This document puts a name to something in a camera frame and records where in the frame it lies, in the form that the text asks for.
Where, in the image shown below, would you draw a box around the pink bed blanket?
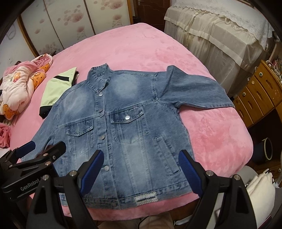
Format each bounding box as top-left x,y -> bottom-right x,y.
11,23 -> 253,220

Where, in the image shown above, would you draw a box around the white fluffy cloth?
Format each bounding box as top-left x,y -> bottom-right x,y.
246,169 -> 275,228

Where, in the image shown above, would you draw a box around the pink floral quilt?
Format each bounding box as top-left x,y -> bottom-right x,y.
1,53 -> 53,120

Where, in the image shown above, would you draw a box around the pink crumpled cloth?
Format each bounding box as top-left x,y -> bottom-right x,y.
0,123 -> 11,148

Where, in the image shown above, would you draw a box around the dark wooden door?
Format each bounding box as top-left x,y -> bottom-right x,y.
133,0 -> 171,32

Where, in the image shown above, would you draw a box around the floral sliding wardrobe doors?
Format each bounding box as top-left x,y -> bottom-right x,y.
18,0 -> 133,56

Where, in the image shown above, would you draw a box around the green and black folded garment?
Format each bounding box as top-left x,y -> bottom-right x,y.
39,67 -> 79,119

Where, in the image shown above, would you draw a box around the beige lace-covered furniture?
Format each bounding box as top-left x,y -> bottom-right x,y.
164,1 -> 274,96

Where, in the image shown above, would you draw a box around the wooden drawer cabinet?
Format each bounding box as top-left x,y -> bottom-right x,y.
233,60 -> 281,128

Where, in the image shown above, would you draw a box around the blue denim jacket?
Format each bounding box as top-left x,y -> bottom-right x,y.
23,64 -> 233,209

